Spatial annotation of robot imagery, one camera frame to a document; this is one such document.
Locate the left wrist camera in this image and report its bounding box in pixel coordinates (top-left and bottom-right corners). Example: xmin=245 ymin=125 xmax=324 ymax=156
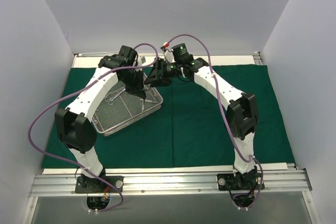
xmin=118 ymin=45 xmax=138 ymax=65

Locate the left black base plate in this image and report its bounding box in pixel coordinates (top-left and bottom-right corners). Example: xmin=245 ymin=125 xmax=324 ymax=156
xmin=75 ymin=175 xmax=124 ymax=194

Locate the front aluminium rail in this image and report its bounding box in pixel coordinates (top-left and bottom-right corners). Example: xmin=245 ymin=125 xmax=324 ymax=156
xmin=30 ymin=169 xmax=311 ymax=197

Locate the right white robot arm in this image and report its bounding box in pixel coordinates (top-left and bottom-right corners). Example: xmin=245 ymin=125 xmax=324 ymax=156
xmin=144 ymin=58 xmax=259 ymax=189

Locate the wire mesh instrument tray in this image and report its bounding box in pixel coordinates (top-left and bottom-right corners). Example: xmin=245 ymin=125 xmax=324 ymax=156
xmin=92 ymin=81 xmax=163 ymax=136

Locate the aluminium rail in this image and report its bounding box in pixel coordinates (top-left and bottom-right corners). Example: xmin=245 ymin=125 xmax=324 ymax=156
xmin=253 ymin=52 xmax=295 ymax=166
xmin=30 ymin=169 xmax=311 ymax=197

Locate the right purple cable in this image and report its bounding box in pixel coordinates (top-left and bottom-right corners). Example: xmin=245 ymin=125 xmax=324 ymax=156
xmin=162 ymin=34 xmax=265 ymax=211

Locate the right aluminium rail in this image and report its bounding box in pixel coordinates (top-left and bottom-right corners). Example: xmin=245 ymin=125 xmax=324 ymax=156
xmin=253 ymin=52 xmax=295 ymax=166

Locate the green surgical drape cloth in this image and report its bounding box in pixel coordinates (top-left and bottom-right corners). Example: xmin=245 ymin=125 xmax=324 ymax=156
xmin=41 ymin=63 xmax=295 ymax=169

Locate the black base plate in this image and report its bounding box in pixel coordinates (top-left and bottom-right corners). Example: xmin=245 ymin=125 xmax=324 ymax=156
xmin=75 ymin=175 xmax=124 ymax=194
xmin=216 ymin=173 xmax=261 ymax=191

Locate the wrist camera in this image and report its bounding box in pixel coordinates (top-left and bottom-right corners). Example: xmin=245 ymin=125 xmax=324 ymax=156
xmin=118 ymin=45 xmax=138 ymax=65
xmin=172 ymin=43 xmax=194 ymax=63

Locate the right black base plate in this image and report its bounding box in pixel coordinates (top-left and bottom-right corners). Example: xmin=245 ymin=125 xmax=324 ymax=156
xmin=216 ymin=173 xmax=261 ymax=191

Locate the purple cable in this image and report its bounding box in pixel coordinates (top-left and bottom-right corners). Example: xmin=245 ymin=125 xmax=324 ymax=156
xmin=162 ymin=34 xmax=265 ymax=211
xmin=28 ymin=42 xmax=160 ymax=212

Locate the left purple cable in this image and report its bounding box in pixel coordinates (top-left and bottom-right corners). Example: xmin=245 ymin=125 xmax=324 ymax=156
xmin=28 ymin=42 xmax=160 ymax=212

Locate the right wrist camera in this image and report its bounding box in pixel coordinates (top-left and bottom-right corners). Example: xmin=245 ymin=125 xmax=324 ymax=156
xmin=172 ymin=43 xmax=194 ymax=63

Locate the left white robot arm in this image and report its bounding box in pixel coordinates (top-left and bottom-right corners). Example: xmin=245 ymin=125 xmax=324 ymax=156
xmin=55 ymin=50 xmax=145 ymax=192

